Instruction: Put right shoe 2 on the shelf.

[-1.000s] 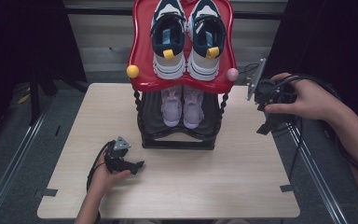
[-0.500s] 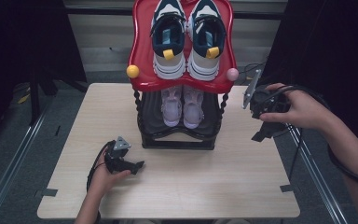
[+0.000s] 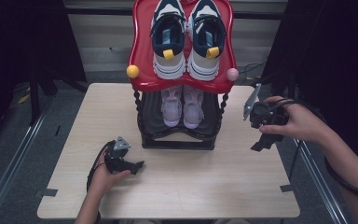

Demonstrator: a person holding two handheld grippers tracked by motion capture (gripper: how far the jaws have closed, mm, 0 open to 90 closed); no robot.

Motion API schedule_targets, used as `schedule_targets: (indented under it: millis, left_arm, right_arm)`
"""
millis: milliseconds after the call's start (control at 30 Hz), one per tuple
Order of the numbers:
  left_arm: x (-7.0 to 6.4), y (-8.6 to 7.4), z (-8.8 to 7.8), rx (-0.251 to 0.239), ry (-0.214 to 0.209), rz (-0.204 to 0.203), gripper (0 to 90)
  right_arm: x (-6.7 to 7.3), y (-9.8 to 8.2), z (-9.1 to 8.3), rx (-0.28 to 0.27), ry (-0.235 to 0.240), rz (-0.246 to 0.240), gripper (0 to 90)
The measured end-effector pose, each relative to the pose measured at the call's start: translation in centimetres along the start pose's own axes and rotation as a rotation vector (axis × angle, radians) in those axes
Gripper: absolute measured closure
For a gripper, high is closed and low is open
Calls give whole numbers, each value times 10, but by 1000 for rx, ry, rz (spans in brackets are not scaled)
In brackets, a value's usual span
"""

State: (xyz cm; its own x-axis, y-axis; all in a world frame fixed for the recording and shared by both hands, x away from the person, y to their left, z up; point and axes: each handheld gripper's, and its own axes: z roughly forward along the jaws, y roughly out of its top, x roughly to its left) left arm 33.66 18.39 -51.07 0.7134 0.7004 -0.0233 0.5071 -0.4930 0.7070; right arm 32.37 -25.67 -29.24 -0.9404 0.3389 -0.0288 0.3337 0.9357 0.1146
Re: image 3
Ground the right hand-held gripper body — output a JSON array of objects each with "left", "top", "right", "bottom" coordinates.
[{"left": 242, "top": 83, "right": 289, "bottom": 129}]

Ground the person's left hand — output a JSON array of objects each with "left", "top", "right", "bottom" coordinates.
[{"left": 88, "top": 147, "right": 132, "bottom": 197}]

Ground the translucent purple jelly sandal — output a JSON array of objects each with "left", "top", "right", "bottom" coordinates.
[
  {"left": 160, "top": 86, "right": 184, "bottom": 128},
  {"left": 182, "top": 85, "right": 205, "bottom": 130}
]

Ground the metal floor rail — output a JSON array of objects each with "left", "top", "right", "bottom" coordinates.
[
  {"left": 0, "top": 92, "right": 59, "bottom": 224},
  {"left": 273, "top": 96, "right": 351, "bottom": 224}
]

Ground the red and black shoe rack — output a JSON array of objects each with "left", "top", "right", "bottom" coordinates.
[{"left": 126, "top": 0, "right": 241, "bottom": 151}]

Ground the left hand-held gripper black cable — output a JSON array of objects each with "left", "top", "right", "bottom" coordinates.
[{"left": 86, "top": 140, "right": 116, "bottom": 192}]

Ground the right hand-held gripper black cable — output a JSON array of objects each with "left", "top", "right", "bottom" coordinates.
[{"left": 268, "top": 98, "right": 358, "bottom": 203}]

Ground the person's right hand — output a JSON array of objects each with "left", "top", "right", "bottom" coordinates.
[{"left": 258, "top": 95, "right": 330, "bottom": 147}]

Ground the black curtain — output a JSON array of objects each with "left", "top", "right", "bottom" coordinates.
[
  {"left": 260, "top": 0, "right": 358, "bottom": 175},
  {"left": 0, "top": 0, "right": 88, "bottom": 147}
]

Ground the yellow strip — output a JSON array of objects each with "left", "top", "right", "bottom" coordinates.
[{"left": 17, "top": 92, "right": 32, "bottom": 105}]

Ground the navy and white sneaker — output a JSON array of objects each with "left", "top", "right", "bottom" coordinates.
[
  {"left": 149, "top": 0, "right": 187, "bottom": 80},
  {"left": 186, "top": 0, "right": 227, "bottom": 82}
]

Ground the hand-held gripper black cable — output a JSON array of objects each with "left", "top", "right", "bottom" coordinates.
[
  {"left": 86, "top": 140, "right": 116, "bottom": 192},
  {"left": 268, "top": 98, "right": 358, "bottom": 203}
]

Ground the black metal stand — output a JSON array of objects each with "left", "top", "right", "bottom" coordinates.
[{"left": 27, "top": 71, "right": 59, "bottom": 127}]

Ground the black floor cable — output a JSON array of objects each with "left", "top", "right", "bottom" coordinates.
[
  {"left": 239, "top": 62, "right": 267, "bottom": 83},
  {"left": 287, "top": 139, "right": 303, "bottom": 190}
]

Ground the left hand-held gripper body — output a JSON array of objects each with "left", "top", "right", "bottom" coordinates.
[{"left": 103, "top": 135, "right": 133, "bottom": 175}]

